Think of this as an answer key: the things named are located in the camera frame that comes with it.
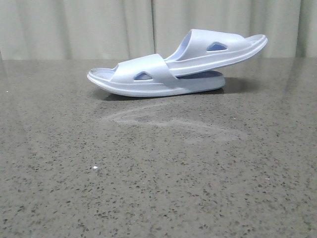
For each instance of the light blue slipper with scuffed toe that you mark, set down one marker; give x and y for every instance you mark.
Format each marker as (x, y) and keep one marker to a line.
(150, 76)

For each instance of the pale grey curtain backdrop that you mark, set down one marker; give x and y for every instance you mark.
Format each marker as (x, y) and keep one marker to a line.
(127, 29)

